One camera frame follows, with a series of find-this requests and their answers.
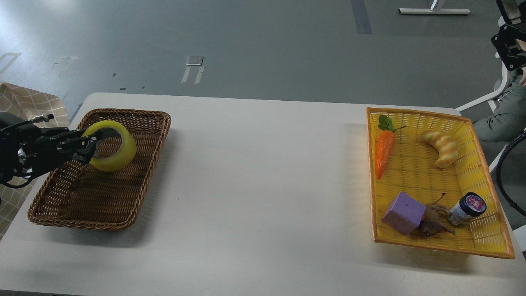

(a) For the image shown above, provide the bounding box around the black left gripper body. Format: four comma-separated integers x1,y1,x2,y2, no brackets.
25,126,85,171

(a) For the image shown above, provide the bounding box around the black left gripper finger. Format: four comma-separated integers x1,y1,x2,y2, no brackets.
68,127,121,150
66,142,97,164

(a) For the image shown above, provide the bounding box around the yellow tape roll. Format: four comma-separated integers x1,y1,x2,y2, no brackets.
82,120,137,172

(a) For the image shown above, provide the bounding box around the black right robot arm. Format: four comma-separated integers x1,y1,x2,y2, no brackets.
491,0,526,71

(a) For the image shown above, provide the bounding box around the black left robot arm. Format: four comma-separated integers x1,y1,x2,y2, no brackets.
0,112,136,189

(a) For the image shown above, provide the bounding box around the brown wicker basket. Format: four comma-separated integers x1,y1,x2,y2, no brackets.
28,109,171,231

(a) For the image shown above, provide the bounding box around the beige checkered cloth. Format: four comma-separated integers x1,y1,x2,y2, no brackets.
0,82,71,238

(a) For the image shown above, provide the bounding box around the orange toy carrot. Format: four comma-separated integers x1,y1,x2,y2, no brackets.
374,115,407,179

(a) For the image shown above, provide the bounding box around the yellow plastic basket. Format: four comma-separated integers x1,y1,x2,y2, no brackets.
366,107,515,259

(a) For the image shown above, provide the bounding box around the purple foam block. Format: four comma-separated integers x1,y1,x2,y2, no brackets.
381,191,426,236

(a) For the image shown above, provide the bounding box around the brown toy animal figure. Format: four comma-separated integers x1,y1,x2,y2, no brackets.
418,192,455,236

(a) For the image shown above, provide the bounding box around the toy croissant bread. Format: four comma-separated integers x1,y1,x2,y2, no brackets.
420,130,459,169

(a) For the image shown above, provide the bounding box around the small dark-lidded jar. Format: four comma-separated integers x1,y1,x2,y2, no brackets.
447,192,487,227

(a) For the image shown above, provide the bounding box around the seated person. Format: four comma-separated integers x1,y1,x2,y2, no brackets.
473,68,526,142

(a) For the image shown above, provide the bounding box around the black cable loop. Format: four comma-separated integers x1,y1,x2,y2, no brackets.
495,131,526,217

